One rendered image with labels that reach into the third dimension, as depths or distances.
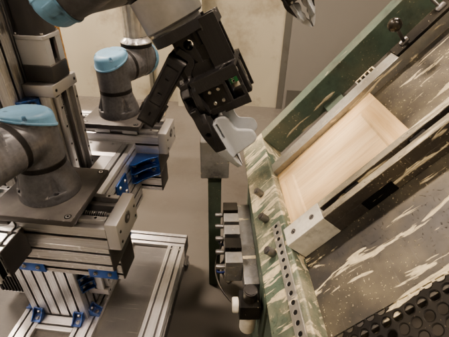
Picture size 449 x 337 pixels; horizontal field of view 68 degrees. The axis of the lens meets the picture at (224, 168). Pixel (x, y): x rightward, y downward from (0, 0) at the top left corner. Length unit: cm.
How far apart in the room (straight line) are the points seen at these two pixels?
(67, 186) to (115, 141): 47
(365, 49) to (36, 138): 110
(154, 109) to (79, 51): 392
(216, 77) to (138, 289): 144
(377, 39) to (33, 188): 119
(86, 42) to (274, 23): 209
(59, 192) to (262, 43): 317
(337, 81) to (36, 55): 101
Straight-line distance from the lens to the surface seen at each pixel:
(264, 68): 389
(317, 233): 91
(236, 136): 46
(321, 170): 107
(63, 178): 92
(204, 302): 192
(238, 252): 111
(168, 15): 41
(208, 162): 139
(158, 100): 46
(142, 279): 178
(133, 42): 134
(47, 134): 87
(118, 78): 127
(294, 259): 92
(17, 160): 82
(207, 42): 42
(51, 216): 91
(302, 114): 140
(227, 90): 42
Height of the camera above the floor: 158
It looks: 34 degrees down
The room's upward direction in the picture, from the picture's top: 1 degrees clockwise
